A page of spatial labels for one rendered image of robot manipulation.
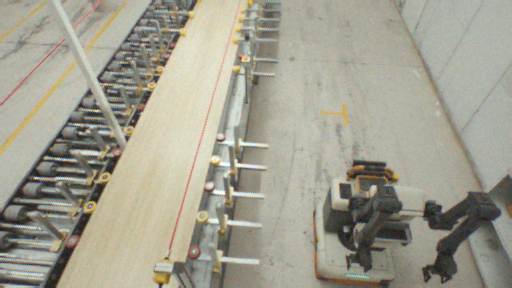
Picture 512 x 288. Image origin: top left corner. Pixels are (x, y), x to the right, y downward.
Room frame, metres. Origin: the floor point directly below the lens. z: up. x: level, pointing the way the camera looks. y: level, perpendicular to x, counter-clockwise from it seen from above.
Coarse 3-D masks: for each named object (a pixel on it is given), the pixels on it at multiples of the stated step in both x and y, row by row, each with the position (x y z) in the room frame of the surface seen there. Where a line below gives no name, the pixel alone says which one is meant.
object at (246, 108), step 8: (264, 0) 4.84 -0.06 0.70; (264, 8) 4.57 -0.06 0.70; (256, 56) 3.28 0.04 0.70; (256, 64) 3.11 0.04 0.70; (248, 88) 2.65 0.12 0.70; (248, 104) 2.39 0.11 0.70; (248, 112) 2.27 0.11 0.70; (240, 120) 2.15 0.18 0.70; (248, 120) 2.22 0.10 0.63; (240, 128) 2.04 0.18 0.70; (240, 136) 1.94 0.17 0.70; (240, 152) 1.74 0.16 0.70; (240, 160) 1.65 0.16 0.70; (232, 184) 1.40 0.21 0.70; (232, 200) 1.24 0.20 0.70; (224, 208) 1.17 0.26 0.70; (232, 208) 1.17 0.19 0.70; (232, 216) 1.11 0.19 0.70; (224, 240) 0.91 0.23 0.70; (224, 248) 0.85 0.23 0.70; (224, 256) 0.80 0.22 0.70; (224, 264) 0.74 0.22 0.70; (224, 272) 0.70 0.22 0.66; (216, 280) 0.64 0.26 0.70
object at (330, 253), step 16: (320, 208) 1.42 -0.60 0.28; (320, 224) 1.26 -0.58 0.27; (320, 240) 1.11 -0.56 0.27; (336, 240) 1.11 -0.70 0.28; (320, 256) 0.97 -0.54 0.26; (336, 256) 0.97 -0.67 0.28; (384, 256) 0.98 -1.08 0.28; (320, 272) 0.86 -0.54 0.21; (336, 272) 0.85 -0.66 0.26; (352, 272) 0.85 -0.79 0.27; (368, 272) 0.85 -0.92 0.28; (384, 272) 0.85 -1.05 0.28
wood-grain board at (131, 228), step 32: (224, 0) 4.37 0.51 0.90; (192, 32) 3.47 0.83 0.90; (224, 32) 3.48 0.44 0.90; (192, 64) 2.80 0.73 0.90; (224, 64) 2.81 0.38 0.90; (160, 96) 2.26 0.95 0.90; (192, 96) 2.27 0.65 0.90; (224, 96) 2.28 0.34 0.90; (160, 128) 1.83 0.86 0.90; (192, 128) 1.84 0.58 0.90; (128, 160) 1.47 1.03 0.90; (160, 160) 1.48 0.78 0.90; (192, 160) 1.49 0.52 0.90; (128, 192) 1.18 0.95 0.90; (160, 192) 1.18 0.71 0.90; (192, 192) 1.19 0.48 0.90; (96, 224) 0.93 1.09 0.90; (128, 224) 0.93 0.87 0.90; (160, 224) 0.93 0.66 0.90; (192, 224) 0.94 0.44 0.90; (96, 256) 0.71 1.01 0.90; (128, 256) 0.71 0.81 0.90; (160, 256) 0.72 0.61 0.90
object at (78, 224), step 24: (192, 0) 4.50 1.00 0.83; (120, 48) 3.22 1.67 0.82; (168, 48) 3.25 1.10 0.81; (120, 96) 2.49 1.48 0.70; (144, 96) 2.37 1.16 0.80; (48, 144) 1.68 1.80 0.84; (96, 168) 1.53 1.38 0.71; (96, 192) 1.25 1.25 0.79; (0, 216) 1.01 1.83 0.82; (48, 240) 0.93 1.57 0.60; (24, 264) 0.72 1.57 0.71; (48, 264) 0.72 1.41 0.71
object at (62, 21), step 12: (48, 0) 1.66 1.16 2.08; (60, 12) 1.67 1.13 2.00; (60, 24) 1.66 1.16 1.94; (72, 36) 1.68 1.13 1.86; (72, 48) 1.66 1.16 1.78; (84, 60) 1.68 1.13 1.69; (84, 72) 1.67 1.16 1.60; (96, 84) 1.68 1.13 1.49; (96, 96) 1.67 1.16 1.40; (108, 108) 1.68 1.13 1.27; (108, 120) 1.67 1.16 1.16; (120, 132) 1.69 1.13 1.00; (120, 144) 1.67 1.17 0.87
